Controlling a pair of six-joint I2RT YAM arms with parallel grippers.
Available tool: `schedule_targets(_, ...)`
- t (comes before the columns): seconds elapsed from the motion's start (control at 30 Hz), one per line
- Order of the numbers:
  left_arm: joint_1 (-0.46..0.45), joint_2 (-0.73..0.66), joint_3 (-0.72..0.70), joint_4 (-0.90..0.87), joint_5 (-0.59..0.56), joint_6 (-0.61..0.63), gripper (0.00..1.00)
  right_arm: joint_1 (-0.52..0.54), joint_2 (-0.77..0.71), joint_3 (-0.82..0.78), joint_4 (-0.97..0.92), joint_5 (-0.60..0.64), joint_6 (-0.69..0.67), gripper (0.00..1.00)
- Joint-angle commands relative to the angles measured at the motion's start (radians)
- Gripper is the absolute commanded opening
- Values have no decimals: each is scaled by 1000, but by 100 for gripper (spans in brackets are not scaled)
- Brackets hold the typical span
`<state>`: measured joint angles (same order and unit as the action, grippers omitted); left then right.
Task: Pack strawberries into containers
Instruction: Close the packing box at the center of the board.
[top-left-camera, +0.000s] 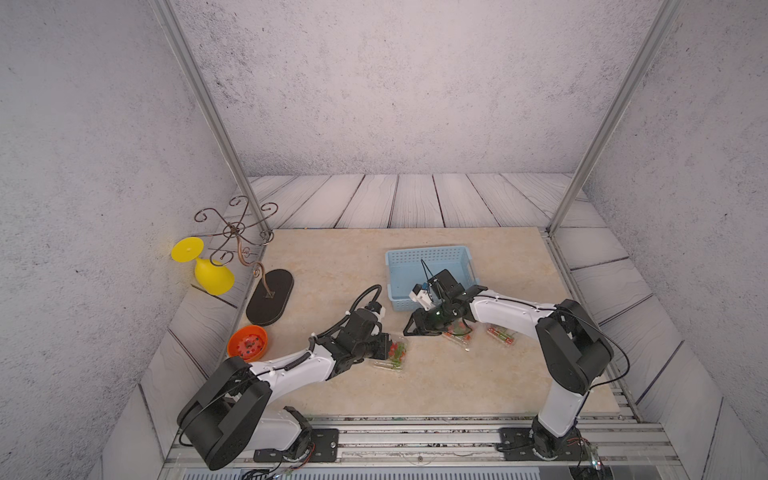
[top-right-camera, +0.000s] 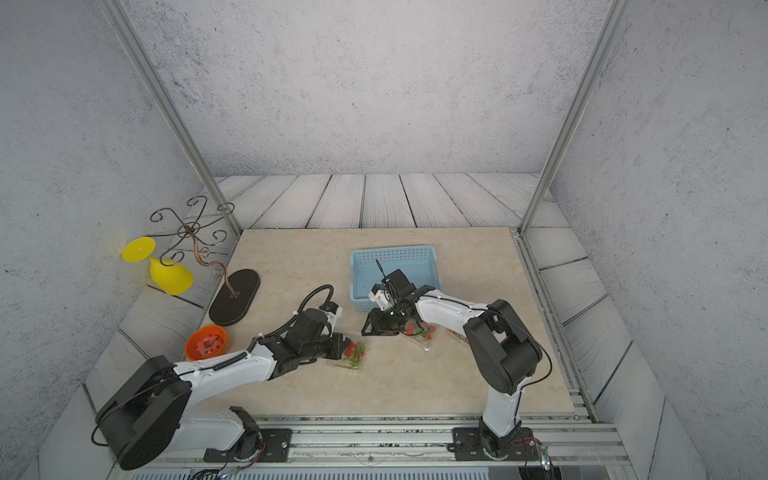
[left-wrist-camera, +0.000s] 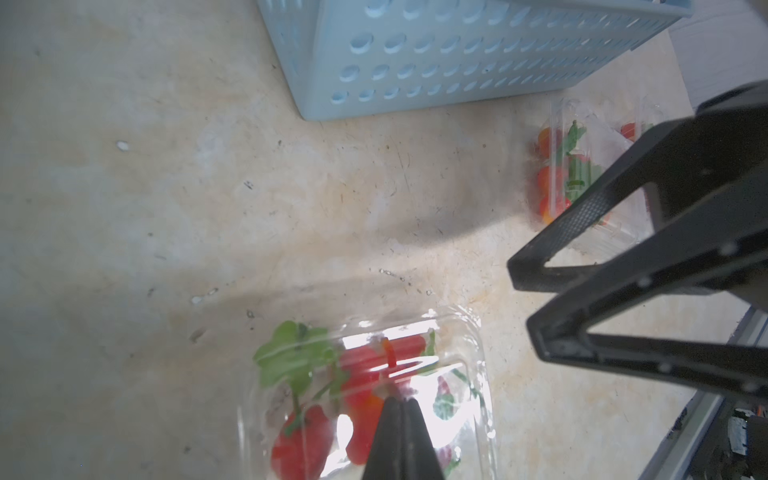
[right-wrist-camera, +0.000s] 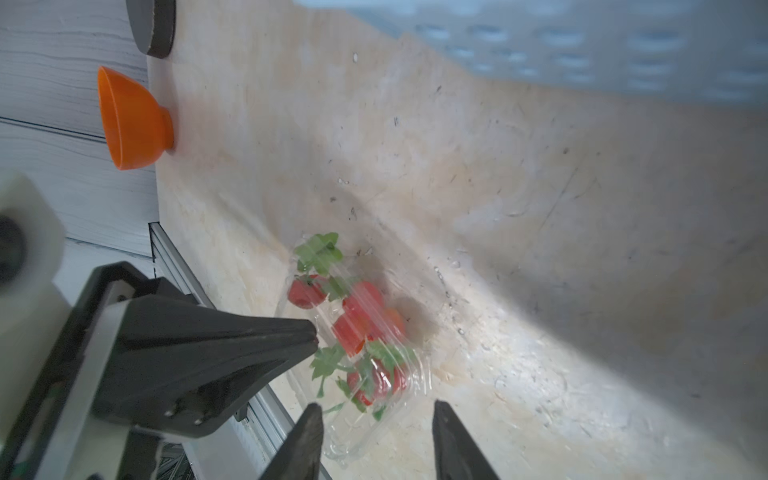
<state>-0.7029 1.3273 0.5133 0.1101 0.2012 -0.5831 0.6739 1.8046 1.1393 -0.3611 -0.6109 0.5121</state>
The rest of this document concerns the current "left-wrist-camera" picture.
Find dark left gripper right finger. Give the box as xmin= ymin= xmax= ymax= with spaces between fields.
xmin=403 ymin=398 xmax=444 ymax=480

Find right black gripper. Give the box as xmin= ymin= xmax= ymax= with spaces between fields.
xmin=507 ymin=81 xmax=767 ymax=402

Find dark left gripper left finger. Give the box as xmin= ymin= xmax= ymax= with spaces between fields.
xmin=362 ymin=397 xmax=404 ymax=480

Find clear clamshell container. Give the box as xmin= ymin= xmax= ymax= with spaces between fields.
xmin=532 ymin=99 xmax=653 ymax=260
xmin=237 ymin=307 xmax=497 ymax=479

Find strawberries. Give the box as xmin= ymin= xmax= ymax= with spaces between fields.
xmin=531 ymin=113 xmax=633 ymax=226
xmin=253 ymin=320 xmax=485 ymax=479

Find light blue perforated basket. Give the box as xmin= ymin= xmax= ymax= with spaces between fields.
xmin=258 ymin=0 xmax=692 ymax=121

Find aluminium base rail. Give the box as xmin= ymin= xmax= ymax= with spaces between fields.
xmin=639 ymin=307 xmax=767 ymax=479

